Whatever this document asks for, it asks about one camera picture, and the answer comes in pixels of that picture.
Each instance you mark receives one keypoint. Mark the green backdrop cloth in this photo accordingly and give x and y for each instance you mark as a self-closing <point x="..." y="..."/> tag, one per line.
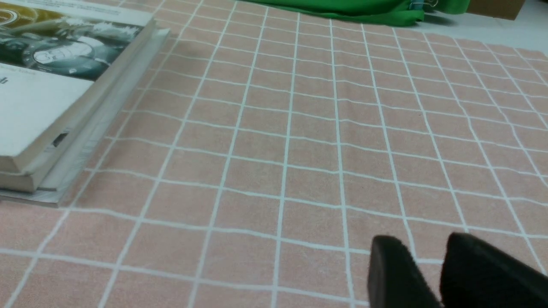
<point x="399" y="13"/>

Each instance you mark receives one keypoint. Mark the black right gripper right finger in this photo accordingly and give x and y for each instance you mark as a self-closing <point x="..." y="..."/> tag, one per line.
<point x="476" y="274"/>

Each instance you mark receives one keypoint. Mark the pink checkered tablecloth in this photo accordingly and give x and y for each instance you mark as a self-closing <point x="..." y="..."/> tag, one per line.
<point x="263" y="149"/>

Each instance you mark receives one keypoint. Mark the brown cardboard box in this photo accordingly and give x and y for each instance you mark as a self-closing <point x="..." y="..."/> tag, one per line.
<point x="501" y="9"/>

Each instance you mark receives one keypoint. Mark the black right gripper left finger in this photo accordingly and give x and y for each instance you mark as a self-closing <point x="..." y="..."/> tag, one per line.
<point x="394" y="279"/>

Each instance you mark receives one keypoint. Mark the top book autonomous driving cover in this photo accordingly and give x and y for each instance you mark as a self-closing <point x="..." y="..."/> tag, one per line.
<point x="53" y="54"/>

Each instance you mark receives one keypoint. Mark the middle book under top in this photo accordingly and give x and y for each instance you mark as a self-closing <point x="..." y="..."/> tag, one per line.
<point x="31" y="179"/>

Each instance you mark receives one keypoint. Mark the bottom thin book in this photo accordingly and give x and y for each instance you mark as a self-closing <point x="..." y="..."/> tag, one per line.
<point x="71" y="164"/>

